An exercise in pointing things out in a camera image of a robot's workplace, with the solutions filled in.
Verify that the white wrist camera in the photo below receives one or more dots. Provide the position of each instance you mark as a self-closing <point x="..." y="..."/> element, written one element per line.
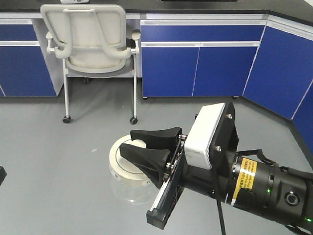
<point x="212" y="134"/>

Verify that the blue lab cabinets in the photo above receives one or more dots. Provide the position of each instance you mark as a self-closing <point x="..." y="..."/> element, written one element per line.
<point x="262" y="57"/>

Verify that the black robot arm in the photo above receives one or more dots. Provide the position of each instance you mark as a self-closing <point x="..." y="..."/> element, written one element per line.
<point x="247" y="180"/>

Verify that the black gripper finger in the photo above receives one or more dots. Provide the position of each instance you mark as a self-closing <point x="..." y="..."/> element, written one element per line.
<point x="3" y="174"/>

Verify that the white office chair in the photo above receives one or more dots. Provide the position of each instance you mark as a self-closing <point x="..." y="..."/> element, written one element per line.
<point x="91" y="41"/>

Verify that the glass jar with beige lid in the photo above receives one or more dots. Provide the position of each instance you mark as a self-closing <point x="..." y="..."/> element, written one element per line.
<point x="128" y="182"/>

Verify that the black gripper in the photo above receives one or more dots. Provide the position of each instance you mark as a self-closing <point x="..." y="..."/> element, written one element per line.
<point x="160" y="144"/>

